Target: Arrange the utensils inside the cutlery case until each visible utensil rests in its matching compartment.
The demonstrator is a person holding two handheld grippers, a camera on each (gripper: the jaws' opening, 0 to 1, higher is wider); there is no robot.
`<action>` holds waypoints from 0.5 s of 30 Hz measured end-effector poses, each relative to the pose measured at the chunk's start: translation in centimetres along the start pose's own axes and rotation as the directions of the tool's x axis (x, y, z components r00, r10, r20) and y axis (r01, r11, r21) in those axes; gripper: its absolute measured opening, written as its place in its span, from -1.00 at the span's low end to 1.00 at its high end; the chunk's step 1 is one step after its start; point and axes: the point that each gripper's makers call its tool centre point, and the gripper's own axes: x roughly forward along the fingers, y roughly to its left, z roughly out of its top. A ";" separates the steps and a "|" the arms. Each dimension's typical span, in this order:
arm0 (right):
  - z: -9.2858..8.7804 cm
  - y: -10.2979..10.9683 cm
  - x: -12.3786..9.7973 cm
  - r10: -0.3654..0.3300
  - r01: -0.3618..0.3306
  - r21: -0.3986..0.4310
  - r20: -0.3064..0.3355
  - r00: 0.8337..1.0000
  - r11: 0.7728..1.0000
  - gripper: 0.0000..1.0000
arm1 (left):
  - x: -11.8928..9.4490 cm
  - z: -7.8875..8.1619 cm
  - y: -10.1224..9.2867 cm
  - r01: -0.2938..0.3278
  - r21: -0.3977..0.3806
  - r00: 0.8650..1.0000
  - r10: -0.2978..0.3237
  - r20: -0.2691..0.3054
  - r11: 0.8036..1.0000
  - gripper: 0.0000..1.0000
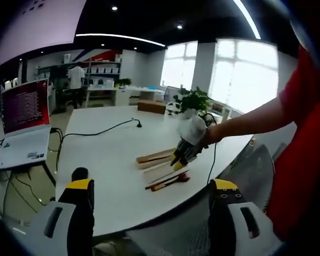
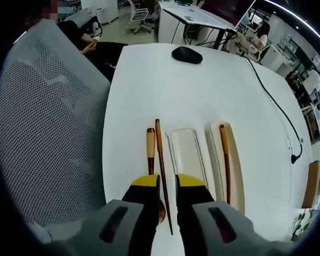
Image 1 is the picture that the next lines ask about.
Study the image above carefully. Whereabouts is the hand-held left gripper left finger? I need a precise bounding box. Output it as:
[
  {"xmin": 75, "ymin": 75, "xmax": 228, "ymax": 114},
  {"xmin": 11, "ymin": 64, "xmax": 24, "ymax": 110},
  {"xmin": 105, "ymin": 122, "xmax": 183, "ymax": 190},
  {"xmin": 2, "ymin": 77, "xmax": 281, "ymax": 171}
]
[{"xmin": 29, "ymin": 178, "xmax": 95, "ymax": 256}]

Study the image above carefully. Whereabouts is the large potted green plant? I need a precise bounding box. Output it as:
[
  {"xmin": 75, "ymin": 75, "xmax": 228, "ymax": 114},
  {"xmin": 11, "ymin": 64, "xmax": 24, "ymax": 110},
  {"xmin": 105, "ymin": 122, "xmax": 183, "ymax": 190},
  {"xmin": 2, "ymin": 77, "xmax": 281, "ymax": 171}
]
[{"xmin": 173, "ymin": 86, "xmax": 214, "ymax": 122}]

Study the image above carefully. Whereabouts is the white laptop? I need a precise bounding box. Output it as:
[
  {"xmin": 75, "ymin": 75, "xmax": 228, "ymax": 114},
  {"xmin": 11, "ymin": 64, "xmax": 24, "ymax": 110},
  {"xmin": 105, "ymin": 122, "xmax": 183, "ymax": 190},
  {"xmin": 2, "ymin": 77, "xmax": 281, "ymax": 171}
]
[{"xmin": 0, "ymin": 77, "xmax": 52, "ymax": 172}]

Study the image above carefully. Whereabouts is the large hanging monitor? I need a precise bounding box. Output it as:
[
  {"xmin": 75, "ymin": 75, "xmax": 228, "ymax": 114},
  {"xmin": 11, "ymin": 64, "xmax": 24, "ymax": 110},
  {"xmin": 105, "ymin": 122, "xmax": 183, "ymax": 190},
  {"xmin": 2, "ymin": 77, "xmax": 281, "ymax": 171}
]
[{"xmin": 0, "ymin": 0, "xmax": 87, "ymax": 72}]

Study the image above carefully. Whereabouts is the bright window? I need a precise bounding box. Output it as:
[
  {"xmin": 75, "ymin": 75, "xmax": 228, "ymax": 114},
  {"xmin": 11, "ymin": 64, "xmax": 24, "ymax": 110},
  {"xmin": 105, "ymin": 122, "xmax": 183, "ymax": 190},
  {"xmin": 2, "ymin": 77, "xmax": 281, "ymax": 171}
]
[
  {"xmin": 209, "ymin": 38, "xmax": 280, "ymax": 115},
  {"xmin": 161, "ymin": 42, "xmax": 198, "ymax": 92}
]

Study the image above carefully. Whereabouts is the beige cutlery case base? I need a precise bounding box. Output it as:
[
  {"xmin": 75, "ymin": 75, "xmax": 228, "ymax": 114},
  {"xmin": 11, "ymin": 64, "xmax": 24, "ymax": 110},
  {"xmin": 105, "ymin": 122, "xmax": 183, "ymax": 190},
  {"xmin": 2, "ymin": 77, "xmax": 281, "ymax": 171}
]
[{"xmin": 135, "ymin": 147, "xmax": 183, "ymax": 172}]

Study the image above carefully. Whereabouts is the black computer mouse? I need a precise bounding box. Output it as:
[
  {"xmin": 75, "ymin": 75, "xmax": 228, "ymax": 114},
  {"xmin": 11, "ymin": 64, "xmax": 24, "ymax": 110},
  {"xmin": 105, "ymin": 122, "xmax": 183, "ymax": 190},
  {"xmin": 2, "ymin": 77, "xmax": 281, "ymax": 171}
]
[{"xmin": 71, "ymin": 166, "xmax": 90, "ymax": 185}]

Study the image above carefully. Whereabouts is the grey mesh office chair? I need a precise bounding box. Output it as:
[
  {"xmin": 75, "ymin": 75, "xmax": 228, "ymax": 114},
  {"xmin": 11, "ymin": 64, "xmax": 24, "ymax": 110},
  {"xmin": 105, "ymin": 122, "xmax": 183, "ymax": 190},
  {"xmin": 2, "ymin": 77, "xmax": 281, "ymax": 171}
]
[{"xmin": 124, "ymin": 143, "xmax": 276, "ymax": 256}]

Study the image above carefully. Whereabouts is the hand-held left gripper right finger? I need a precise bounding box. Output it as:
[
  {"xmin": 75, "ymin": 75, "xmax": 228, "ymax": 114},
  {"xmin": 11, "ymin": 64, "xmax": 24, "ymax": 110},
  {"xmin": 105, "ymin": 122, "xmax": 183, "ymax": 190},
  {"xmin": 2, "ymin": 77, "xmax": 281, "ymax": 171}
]
[{"xmin": 207, "ymin": 178, "xmax": 283, "ymax": 256}]

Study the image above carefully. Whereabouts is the small potted plant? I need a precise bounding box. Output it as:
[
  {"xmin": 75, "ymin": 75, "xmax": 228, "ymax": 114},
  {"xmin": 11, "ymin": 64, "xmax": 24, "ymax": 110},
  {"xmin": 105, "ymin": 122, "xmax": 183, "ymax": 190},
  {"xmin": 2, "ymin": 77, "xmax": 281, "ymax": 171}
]
[{"xmin": 114, "ymin": 77, "xmax": 133, "ymax": 88}]

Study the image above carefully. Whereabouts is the black table cable with plug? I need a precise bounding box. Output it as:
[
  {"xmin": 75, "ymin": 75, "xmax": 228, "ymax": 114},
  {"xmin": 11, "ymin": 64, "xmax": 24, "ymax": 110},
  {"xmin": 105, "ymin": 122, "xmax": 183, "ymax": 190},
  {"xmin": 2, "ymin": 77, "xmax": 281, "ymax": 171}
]
[{"xmin": 55, "ymin": 118, "xmax": 144, "ymax": 172}]

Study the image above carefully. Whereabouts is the storage shelf rack with bins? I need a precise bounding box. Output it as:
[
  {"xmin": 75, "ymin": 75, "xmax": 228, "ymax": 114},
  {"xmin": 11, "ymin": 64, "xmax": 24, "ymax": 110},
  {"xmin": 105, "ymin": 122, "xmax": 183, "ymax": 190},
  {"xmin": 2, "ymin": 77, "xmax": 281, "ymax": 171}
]
[{"xmin": 81, "ymin": 59, "xmax": 123, "ymax": 84}]

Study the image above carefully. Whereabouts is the black laptop stand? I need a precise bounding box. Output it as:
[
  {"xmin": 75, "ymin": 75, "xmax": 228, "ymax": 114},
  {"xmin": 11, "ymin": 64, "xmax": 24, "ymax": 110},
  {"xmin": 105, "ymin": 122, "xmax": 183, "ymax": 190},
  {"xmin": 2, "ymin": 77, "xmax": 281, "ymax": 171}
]
[{"xmin": 0, "ymin": 159, "xmax": 57, "ymax": 188}]

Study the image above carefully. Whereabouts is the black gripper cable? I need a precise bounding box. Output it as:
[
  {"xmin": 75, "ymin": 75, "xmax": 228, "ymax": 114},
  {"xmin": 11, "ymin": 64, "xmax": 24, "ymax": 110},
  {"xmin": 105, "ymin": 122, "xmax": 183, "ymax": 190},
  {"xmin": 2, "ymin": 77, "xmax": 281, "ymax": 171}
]
[{"xmin": 201, "ymin": 113, "xmax": 220, "ymax": 185}]

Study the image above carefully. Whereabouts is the brown cardboard box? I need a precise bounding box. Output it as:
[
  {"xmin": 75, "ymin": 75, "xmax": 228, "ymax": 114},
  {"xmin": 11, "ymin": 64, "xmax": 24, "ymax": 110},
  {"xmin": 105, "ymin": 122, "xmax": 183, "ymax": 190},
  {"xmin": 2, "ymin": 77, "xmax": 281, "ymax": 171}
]
[{"xmin": 137, "ymin": 101, "xmax": 167, "ymax": 116}]

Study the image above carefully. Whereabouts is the person in red shirt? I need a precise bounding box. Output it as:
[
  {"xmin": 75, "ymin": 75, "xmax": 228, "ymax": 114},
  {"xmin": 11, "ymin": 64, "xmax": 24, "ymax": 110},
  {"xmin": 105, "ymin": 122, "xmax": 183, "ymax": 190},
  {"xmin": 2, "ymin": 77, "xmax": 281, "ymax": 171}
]
[{"xmin": 265, "ymin": 45, "xmax": 320, "ymax": 241}]

